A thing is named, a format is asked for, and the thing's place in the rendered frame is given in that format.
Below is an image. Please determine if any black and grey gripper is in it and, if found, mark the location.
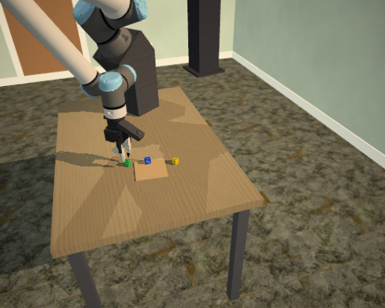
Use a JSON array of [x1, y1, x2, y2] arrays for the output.
[[103, 116, 131, 163]]

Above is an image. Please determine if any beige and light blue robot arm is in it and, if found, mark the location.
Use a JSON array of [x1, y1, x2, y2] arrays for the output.
[[0, 0, 148, 141]]

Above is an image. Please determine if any blue die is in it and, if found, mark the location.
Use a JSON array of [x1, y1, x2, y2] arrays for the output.
[[144, 156, 152, 165]]

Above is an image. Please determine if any tan flat mat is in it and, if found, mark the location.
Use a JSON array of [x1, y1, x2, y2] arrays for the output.
[[134, 158, 168, 181]]

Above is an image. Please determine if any green die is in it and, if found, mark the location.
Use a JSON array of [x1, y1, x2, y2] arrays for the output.
[[123, 159, 131, 167]]

